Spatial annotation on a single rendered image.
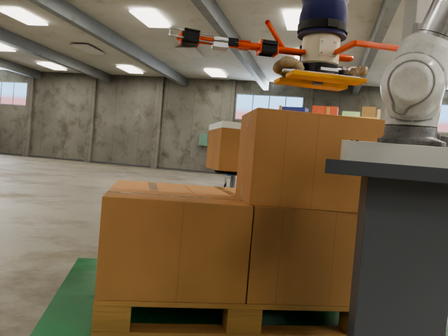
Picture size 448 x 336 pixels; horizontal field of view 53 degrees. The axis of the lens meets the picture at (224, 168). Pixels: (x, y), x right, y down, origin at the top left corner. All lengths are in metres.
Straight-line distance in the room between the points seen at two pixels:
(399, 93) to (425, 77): 0.07
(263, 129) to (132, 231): 0.66
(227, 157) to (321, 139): 1.79
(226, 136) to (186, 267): 1.94
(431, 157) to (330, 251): 0.74
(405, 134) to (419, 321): 0.54
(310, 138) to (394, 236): 0.65
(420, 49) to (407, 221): 0.48
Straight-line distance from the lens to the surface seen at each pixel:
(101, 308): 1.86
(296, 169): 1.86
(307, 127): 1.88
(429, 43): 1.27
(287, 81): 2.13
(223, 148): 3.59
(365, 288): 1.43
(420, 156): 1.37
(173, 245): 1.79
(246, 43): 2.03
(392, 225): 1.40
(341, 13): 2.13
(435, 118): 1.48
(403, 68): 1.22
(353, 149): 1.35
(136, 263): 1.80
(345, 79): 2.02
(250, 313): 1.91
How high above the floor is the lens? 0.73
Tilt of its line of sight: 1 degrees down
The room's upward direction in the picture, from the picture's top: 5 degrees clockwise
